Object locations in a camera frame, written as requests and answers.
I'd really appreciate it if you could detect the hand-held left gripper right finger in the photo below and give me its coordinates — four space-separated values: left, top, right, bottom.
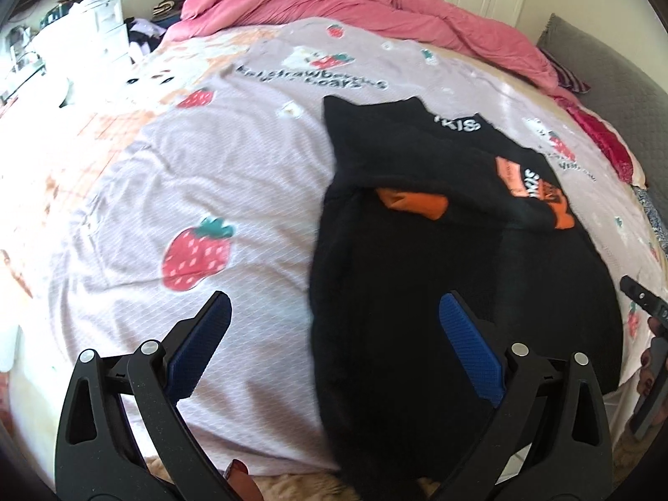
433 292 612 501

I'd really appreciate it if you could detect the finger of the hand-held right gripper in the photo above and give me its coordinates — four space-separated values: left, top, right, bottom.
620 276 668 334

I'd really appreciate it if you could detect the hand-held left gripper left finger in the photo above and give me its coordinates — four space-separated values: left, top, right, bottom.
55 291 233 501

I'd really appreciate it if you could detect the black sweater with orange cuffs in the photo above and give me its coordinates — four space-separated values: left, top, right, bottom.
310 95 624 499

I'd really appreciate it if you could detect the dark clothes pile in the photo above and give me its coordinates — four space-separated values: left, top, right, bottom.
128 3 183 47

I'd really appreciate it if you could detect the person's right hand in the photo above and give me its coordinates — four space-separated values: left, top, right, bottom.
635 316 668 400

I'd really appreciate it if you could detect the person's left hand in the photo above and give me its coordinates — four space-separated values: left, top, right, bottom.
223 458 262 501

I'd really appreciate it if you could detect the blue patterned cloth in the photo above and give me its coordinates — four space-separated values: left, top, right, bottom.
634 185 668 256

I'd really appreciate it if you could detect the red patterned cloth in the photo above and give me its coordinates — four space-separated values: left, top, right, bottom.
566 101 648 186

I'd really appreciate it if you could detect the beige fluffy rug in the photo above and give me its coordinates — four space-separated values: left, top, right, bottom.
141 459 444 501

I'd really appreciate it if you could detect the strawberry printed bed sheet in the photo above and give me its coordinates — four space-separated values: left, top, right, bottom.
0 15 668 481

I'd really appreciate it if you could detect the grey quilted headboard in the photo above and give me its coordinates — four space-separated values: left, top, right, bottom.
537 13 668 189

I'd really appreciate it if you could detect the striped pillow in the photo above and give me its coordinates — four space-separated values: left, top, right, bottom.
548 55 590 94

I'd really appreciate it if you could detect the white desk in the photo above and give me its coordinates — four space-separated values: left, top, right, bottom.
0 26 71 110

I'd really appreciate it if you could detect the white drawer cabinet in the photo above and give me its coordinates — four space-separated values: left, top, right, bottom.
31 0 131 63

